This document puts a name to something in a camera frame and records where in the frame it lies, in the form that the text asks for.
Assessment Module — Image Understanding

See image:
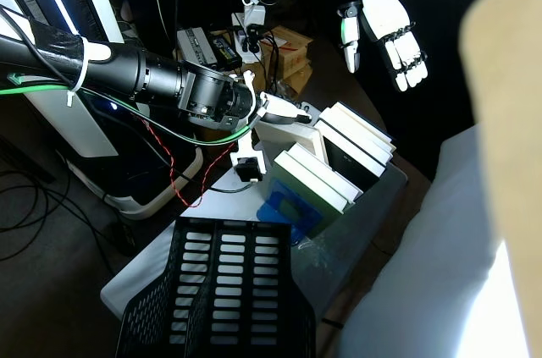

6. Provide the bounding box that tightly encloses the cardboard box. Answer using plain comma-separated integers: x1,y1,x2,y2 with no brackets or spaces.
258,25,315,95

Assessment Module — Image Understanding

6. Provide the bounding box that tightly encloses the cream book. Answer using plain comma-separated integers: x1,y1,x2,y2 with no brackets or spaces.
252,114,328,167

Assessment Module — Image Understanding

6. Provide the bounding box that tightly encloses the white black robot body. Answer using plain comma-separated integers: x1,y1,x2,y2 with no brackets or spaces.
0,0,205,220

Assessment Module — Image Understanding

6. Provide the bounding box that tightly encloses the black power adapter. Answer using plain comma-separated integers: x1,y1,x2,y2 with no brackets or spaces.
210,33,243,68

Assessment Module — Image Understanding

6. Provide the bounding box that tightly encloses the light green book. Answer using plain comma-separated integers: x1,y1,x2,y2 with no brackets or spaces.
269,150,352,218

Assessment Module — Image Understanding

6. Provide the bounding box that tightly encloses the white backdrop cloth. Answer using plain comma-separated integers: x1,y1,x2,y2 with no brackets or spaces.
336,120,534,358

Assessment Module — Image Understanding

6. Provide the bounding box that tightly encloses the black Let It Be book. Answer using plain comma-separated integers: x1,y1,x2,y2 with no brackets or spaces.
318,119,387,193

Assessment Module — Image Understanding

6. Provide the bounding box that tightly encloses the black wrist camera white bracket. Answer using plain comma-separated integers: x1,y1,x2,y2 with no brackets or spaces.
230,129,268,185

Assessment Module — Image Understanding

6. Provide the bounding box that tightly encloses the white power strip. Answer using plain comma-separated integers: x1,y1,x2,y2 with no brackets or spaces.
231,13,266,63

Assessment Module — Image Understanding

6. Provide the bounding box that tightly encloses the blue bookend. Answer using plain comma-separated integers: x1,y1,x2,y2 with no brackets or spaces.
257,178,324,240

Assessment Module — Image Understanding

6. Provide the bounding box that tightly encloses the beige blurred board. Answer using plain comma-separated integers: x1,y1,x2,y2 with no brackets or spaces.
460,0,542,358

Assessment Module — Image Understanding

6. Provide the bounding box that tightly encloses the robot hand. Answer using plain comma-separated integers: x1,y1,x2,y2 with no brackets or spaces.
337,0,429,93
256,92,324,127

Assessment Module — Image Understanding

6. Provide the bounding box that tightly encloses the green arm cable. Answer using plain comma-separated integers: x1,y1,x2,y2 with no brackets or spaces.
0,82,259,146

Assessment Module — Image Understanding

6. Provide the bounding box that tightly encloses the black file rack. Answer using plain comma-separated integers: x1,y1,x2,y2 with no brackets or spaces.
114,217,318,358

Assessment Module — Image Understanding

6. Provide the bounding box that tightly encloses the red black twisted wire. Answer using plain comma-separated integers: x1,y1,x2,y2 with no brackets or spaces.
141,118,237,209

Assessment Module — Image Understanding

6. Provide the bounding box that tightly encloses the beige book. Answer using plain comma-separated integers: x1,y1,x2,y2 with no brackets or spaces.
328,104,397,154

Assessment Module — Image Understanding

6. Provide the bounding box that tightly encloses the white charger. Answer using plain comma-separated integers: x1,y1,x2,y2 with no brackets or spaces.
243,2,268,30

